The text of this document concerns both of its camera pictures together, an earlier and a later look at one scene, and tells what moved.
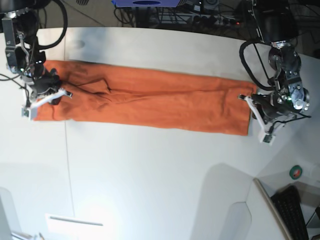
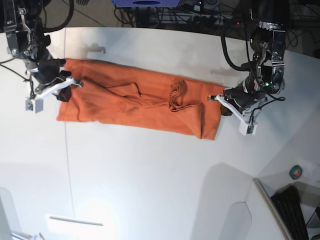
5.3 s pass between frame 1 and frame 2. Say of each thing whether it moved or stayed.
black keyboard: stayed
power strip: stayed
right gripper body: moved
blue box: stayed
